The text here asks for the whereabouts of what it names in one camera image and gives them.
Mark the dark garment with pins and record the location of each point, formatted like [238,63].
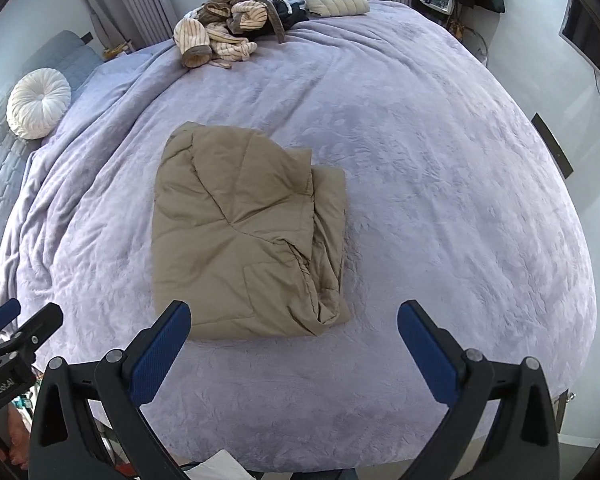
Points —
[292,15]

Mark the blue-grey quilted headboard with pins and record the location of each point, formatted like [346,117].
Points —
[0,170]

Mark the white round cushion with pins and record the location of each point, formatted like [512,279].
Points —
[37,102]

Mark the dark bed frame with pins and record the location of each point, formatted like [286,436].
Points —
[562,410]

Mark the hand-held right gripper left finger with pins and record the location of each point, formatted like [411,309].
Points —
[160,355]

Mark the person's white top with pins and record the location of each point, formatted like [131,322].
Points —
[220,467]

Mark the small yellow object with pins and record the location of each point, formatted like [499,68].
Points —
[117,50]

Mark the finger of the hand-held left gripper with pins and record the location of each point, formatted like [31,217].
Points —
[0,316]
[40,325]

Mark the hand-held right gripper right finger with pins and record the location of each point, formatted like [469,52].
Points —
[430,355]

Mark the beige puffer jacket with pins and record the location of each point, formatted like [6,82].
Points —
[240,240]

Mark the purple bed blanket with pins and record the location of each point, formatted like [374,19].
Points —
[430,210]

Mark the small black headboard tag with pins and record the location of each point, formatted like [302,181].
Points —
[87,37]

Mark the round side table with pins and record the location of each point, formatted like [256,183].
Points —
[475,42]

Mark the wall-mounted television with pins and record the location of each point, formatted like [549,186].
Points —
[587,35]

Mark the printed white bag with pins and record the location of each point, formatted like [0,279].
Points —
[436,1]

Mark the cream quilted garment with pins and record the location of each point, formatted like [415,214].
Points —
[337,1]

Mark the person's left hand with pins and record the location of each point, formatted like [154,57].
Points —
[17,435]

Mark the pile of striped clothes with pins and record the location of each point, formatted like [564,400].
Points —
[195,35]

